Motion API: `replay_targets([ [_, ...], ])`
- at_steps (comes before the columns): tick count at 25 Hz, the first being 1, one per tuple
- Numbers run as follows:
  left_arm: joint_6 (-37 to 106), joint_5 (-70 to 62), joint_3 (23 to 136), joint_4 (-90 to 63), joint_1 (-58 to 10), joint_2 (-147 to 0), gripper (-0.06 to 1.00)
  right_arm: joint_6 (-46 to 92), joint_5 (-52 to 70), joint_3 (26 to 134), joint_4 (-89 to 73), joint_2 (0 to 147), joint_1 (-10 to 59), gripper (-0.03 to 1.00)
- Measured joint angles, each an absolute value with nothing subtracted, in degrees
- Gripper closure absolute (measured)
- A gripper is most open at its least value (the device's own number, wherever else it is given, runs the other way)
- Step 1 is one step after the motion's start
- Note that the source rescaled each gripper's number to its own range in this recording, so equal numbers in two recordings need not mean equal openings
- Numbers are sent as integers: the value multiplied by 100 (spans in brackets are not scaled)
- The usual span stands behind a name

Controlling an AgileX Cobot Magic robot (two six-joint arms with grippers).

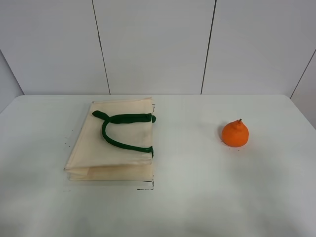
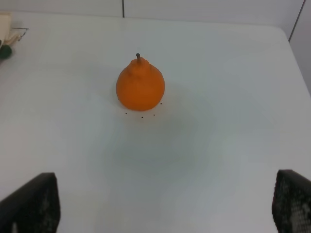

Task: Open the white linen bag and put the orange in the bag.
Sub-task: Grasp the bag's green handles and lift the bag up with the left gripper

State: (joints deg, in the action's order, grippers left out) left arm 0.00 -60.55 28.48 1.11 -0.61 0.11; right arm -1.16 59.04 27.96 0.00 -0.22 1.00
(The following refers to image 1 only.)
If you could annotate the white linen bag green handles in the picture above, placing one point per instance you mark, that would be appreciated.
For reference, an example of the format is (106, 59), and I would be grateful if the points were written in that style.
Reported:
(115, 142)

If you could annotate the orange with stem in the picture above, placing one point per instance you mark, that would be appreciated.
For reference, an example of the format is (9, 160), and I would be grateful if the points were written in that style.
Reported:
(235, 134)

